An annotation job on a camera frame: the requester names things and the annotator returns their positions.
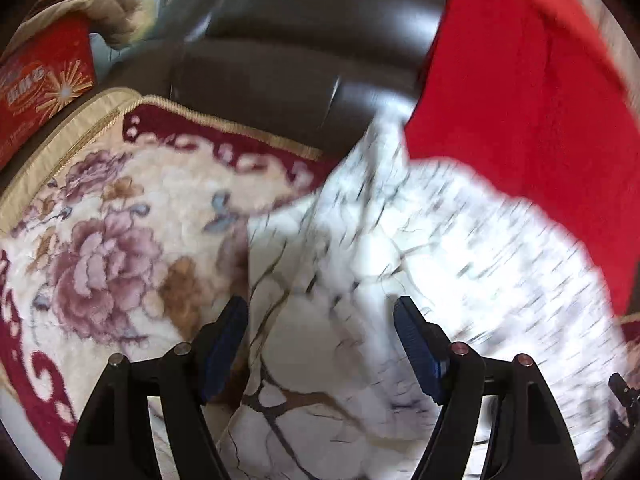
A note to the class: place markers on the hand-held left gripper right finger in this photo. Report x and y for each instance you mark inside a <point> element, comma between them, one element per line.
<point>420,350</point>

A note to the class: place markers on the red blanket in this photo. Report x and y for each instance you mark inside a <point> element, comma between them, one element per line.
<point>525,110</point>

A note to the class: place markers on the dark brown leather sofa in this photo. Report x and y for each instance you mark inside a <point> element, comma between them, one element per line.
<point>300,60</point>

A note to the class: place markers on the floral red-bordered sofa blanket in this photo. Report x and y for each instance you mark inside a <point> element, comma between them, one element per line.
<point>125,240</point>

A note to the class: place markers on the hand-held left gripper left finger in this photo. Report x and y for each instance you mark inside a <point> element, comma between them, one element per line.
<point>225,350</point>

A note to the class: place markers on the beige padded coat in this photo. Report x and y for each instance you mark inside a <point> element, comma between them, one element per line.
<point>110,20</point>

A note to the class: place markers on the white black crackle-print jacket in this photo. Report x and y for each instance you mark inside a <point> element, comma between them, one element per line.
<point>350,360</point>

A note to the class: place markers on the red gift box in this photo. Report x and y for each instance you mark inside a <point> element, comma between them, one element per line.
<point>45,85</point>

